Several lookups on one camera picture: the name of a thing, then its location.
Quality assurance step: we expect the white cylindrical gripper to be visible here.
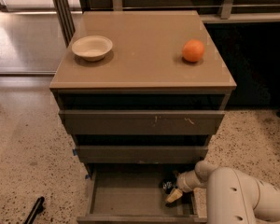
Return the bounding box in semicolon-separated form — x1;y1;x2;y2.
165;171;197;203

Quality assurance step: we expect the blue pepsi can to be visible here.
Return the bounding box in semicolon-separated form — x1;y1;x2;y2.
161;179;176;194

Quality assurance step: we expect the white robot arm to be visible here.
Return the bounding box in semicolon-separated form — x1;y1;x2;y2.
166;161;280;224

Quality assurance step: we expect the grey open bottom drawer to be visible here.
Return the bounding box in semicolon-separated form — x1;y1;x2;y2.
77;164;207;224

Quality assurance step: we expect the grey middle drawer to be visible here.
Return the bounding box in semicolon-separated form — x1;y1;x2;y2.
75;146;208;164

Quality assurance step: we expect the grey drawer cabinet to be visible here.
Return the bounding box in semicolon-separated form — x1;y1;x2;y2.
49;10;237;180

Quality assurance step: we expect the grey top drawer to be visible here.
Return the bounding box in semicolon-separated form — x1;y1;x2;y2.
59;110;224;135

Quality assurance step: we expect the blue tape piece upper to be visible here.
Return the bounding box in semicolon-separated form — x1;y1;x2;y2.
72;149;77;156

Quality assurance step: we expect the orange fruit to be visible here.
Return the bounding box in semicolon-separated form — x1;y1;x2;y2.
182;39;204;63

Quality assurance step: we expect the black stand leg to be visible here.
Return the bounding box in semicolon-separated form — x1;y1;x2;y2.
23;197;45;224

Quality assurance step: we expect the white ceramic bowl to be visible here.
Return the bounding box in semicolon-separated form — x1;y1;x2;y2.
72;35;113;62

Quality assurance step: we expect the metal window frame post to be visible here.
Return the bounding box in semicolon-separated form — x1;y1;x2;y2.
52;0;75;47

